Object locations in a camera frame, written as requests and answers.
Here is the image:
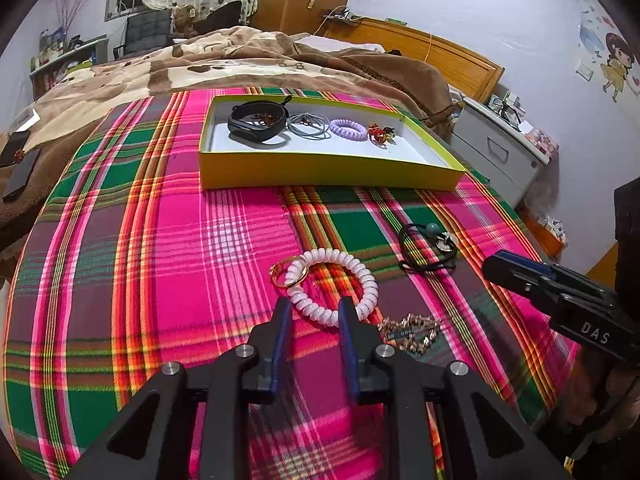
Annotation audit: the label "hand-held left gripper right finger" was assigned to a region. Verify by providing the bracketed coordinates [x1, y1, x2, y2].
[337, 296, 573, 480]

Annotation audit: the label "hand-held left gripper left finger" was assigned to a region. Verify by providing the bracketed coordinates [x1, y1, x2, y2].
[62, 296, 293, 480]

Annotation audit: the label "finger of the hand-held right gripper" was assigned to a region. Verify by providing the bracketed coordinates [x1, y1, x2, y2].
[492, 250, 619, 307]
[482, 258, 587, 314]

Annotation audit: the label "white spiral hair tie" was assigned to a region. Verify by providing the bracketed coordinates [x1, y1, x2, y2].
[286, 248, 379, 328]

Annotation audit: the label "gold ring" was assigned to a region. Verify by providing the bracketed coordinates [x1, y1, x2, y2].
[270, 256, 303, 288]

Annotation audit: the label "yellow-green cardboard box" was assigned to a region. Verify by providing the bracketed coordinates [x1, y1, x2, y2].
[198, 94, 466, 191]

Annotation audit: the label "red gold ornament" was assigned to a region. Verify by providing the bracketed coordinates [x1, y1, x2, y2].
[367, 122, 396, 147]

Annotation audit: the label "black smart band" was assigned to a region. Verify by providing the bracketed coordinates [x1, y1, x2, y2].
[227, 101, 291, 147]

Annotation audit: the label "purple spiral hair tie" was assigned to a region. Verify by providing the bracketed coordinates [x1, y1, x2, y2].
[328, 118, 368, 143]

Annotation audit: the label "grey elastic hair ties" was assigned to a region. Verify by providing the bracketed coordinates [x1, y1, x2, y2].
[286, 111, 332, 142]

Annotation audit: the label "person's right hand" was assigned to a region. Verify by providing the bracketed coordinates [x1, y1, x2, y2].
[562, 351, 640, 442]

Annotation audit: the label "orange storage box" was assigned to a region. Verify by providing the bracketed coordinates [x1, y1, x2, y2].
[520, 205, 568, 261]

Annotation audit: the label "grey drawer nightstand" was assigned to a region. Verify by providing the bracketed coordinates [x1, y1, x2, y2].
[450, 96, 551, 211]

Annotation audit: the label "pile of small boxes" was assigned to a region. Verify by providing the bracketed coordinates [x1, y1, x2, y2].
[487, 87, 558, 153]

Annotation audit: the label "pink green plaid cloth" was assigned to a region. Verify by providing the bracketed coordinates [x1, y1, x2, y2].
[2, 89, 583, 480]

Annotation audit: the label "wooden headboard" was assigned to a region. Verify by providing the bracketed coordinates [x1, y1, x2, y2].
[320, 16, 506, 106]

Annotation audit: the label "white pillow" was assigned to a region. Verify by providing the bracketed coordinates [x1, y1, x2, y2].
[295, 34, 386, 53]

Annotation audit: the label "brown patterned blanket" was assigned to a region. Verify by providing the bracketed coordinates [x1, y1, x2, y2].
[0, 25, 453, 256]

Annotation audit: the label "dark phone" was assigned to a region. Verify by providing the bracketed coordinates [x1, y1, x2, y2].
[2, 147, 42, 203]

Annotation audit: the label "phone with red charm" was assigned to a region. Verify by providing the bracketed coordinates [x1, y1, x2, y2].
[0, 129, 32, 168]

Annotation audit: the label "black bag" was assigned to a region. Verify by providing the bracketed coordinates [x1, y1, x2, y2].
[192, 0, 243, 31]

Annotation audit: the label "white paper booklet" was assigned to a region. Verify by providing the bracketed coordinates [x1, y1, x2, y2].
[10, 107, 41, 133]

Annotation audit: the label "brown teddy bear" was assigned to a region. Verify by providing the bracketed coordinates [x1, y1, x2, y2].
[170, 4, 198, 38]

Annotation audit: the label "black office chair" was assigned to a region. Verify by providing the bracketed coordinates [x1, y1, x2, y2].
[114, 10, 173, 58]

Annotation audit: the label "cluttered white shelf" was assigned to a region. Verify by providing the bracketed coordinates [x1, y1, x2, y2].
[29, 35, 108, 101]

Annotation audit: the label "dried branches bunch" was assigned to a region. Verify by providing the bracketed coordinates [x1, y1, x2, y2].
[52, 0, 96, 28]

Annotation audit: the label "gold chain hair clip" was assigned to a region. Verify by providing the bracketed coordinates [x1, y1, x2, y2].
[376, 312, 442, 356]

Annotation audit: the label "black hair tie green bead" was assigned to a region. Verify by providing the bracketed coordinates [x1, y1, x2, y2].
[398, 221, 458, 275]

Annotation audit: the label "cartoon girl wall sticker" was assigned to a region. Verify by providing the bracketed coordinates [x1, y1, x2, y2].
[575, 5, 640, 106]

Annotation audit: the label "wall shelf with chargers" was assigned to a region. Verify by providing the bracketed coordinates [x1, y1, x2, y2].
[320, 5, 363, 23]

